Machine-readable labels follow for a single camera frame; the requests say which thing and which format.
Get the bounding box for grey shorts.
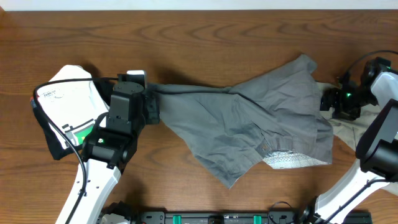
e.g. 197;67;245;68
150;55;333;188

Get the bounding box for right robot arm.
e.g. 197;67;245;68
298;57;397;223

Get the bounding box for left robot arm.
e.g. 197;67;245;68
57;70;160;223

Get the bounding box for folded black garment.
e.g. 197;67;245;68
30;80;114;160

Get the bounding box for beige khaki garment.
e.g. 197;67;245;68
315;81;398;197

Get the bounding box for folded white printed t-shirt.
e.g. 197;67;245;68
37;80;109;146

